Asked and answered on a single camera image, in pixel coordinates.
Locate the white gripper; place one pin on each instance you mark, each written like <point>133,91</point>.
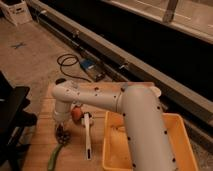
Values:
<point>60,118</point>

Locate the dark grape bunch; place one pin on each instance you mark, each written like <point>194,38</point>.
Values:
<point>63,137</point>

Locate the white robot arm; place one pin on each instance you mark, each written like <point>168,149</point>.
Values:
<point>147,136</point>

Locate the yellow plastic tray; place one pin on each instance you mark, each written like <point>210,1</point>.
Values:
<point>116,155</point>

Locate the orange peach fruit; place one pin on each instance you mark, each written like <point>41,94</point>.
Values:
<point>76,114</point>

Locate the green cucumber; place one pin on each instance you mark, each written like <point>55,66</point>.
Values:
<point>53,158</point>

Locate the metal cup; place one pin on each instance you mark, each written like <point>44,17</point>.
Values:
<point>60,80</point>

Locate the black stand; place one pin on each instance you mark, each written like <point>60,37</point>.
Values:
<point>13,120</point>

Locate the corn cob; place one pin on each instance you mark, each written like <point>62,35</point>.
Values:
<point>121,128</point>

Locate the blue power box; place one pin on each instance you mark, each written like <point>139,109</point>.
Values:
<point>92,70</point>

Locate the white lidded container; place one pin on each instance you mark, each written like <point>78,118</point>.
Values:
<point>156,90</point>

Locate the white storage box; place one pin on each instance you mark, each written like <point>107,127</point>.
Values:
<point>17,13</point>

